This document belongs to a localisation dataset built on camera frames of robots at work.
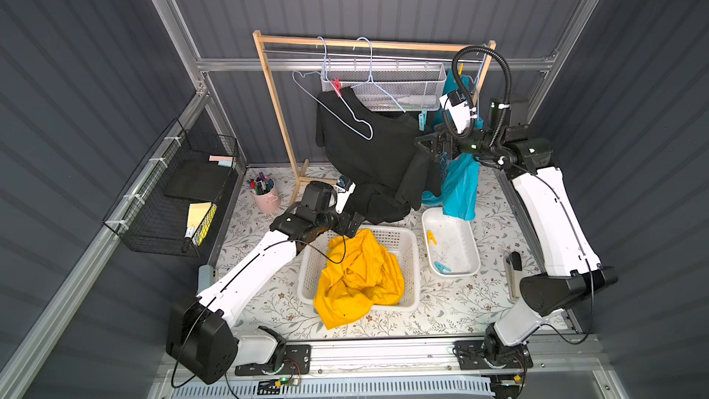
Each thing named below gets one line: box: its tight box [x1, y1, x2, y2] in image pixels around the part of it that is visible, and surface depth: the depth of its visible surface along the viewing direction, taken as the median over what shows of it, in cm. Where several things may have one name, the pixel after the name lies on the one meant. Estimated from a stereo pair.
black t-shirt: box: [315, 86, 443, 226], surface depth 84 cm
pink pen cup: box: [246, 171, 280, 214], surface depth 100 cm
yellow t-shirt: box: [312, 229, 406, 330], surface depth 83 cm
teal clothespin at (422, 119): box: [418, 108, 428, 132], surface depth 70 cm
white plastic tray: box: [420, 206, 481, 278], surface depth 95 cm
